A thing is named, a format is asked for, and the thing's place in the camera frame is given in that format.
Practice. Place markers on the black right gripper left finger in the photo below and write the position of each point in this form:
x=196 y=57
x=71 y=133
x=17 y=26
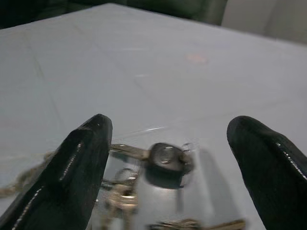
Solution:
x=72 y=172

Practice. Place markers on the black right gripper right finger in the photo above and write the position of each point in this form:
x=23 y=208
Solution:
x=271 y=172

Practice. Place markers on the silver key bunch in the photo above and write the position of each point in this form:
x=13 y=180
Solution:
x=122 y=189

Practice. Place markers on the black-headed key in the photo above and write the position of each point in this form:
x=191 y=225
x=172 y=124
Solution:
x=165 y=155

